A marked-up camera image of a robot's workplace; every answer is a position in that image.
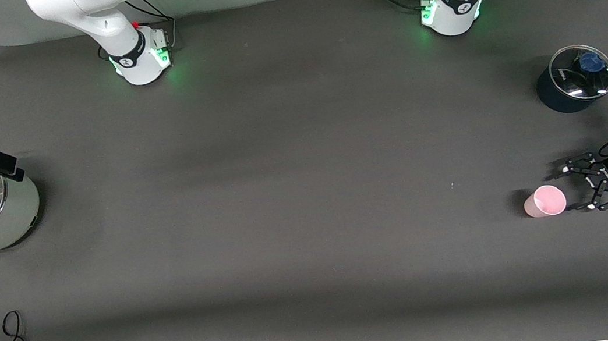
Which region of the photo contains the black right arm base cable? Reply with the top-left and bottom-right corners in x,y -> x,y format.
124,0 -> 181,56

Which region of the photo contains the pink plastic cup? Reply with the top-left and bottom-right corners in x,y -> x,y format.
521,183 -> 569,220

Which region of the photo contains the dark blue saucepan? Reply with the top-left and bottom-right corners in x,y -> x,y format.
532,41 -> 608,118

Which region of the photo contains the dark grey table cloth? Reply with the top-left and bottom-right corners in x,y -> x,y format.
0,0 -> 608,341

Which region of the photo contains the glass lid with blue knob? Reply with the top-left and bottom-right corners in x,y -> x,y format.
546,41 -> 608,105

